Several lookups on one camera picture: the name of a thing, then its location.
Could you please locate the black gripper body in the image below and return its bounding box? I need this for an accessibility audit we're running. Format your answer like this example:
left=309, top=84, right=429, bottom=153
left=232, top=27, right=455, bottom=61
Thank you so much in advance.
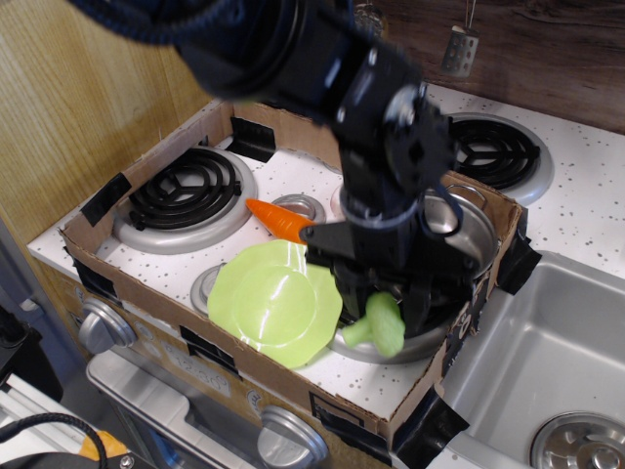
left=300, top=194, right=481, bottom=288

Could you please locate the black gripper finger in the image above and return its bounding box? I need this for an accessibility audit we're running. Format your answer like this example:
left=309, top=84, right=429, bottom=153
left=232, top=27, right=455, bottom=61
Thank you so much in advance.
left=331, top=260, right=376, bottom=321
left=401, top=276, right=434, bottom=337

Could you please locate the light green toy broccoli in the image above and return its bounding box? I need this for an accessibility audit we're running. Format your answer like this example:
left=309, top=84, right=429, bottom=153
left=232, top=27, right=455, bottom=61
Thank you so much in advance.
left=341, top=292, right=405, bottom=358

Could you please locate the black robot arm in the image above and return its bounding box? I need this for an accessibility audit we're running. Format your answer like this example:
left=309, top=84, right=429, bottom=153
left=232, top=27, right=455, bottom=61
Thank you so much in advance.
left=77, top=1, right=478, bottom=335

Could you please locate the stainless steel pan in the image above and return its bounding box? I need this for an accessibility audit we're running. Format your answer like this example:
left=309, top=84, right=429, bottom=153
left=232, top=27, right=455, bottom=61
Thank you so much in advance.
left=420, top=184, right=499, bottom=278

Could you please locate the front right stove burner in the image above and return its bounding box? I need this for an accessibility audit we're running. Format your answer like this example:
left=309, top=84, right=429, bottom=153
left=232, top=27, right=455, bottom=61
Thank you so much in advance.
left=329, top=297, right=464, bottom=364

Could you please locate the stove burner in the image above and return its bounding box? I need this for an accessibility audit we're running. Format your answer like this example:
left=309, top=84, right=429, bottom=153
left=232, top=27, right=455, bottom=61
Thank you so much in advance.
left=448, top=112, right=555, bottom=206
left=329, top=297, right=464, bottom=364
left=113, top=147, right=258, bottom=255

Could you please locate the light green plastic plate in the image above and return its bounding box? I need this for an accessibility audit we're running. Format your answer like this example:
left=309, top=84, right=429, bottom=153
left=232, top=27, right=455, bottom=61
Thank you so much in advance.
left=207, top=239, right=343, bottom=369

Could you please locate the small centre silver disc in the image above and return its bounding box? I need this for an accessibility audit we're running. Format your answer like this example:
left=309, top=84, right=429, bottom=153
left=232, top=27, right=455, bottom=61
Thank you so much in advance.
left=272, top=193, right=326, bottom=224

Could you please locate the small silver disc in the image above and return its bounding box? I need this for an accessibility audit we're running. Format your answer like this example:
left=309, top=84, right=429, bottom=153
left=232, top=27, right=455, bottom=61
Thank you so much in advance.
left=189, top=263, right=226, bottom=316
left=272, top=193, right=326, bottom=224

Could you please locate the orange toy carrot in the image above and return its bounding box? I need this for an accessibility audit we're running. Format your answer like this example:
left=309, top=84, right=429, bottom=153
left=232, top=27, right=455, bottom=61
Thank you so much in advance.
left=245, top=198, right=315, bottom=244

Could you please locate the back right stove burner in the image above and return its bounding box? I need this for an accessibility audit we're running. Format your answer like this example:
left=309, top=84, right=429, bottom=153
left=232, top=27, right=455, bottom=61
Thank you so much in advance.
left=448, top=112, right=555, bottom=206

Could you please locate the stainless steel sink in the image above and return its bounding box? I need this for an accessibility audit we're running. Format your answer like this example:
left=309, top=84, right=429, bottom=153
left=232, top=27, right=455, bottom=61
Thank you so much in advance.
left=435, top=253, right=624, bottom=468

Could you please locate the small front silver disc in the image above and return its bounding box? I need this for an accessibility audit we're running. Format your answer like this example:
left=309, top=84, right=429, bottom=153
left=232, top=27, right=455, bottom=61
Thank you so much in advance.
left=189, top=263, right=226, bottom=316

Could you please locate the right silver stove knob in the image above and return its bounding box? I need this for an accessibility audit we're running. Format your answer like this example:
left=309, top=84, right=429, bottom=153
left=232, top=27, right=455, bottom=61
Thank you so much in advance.
left=257, top=405, right=329, bottom=469

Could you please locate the silver stove knob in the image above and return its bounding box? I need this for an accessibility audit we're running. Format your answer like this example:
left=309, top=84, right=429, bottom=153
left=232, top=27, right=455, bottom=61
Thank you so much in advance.
left=257, top=405, right=329, bottom=469
left=78, top=298, right=137, bottom=355

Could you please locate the front left stove burner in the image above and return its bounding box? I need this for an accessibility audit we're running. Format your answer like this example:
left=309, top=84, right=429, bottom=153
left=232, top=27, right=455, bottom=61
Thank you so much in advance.
left=113, top=147, right=258, bottom=255

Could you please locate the hanging metal grater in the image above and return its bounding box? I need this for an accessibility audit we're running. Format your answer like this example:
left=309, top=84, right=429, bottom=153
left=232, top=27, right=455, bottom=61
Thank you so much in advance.
left=440, top=0, right=479, bottom=78

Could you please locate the hanging metal strainer ladle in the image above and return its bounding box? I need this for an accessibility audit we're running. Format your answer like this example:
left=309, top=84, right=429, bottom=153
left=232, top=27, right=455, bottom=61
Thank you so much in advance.
left=354, top=1, right=389, bottom=39

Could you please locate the metal sink drain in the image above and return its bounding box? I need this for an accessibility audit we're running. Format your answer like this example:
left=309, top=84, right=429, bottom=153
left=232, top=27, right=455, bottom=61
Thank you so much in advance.
left=528, top=411, right=624, bottom=468

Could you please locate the silver oven door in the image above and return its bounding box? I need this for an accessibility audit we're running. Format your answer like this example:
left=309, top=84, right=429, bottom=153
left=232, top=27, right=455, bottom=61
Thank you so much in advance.
left=87, top=352, right=264, bottom=468

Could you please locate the brown cardboard fence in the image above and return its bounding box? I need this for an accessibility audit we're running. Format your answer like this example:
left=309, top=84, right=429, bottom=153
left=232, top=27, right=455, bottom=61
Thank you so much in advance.
left=62, top=102, right=525, bottom=468

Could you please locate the left silver stove knob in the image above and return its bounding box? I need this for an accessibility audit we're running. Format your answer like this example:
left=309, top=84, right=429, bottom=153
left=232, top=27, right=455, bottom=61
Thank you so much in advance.
left=78, top=298, right=137, bottom=355

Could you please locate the orange object bottom left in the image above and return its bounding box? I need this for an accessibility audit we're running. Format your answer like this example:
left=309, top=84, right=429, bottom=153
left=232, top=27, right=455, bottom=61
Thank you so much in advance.
left=78, top=430, right=128, bottom=461

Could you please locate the black braided cable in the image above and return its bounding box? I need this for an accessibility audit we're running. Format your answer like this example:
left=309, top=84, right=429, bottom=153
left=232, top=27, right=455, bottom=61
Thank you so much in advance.
left=0, top=412, right=107, bottom=469

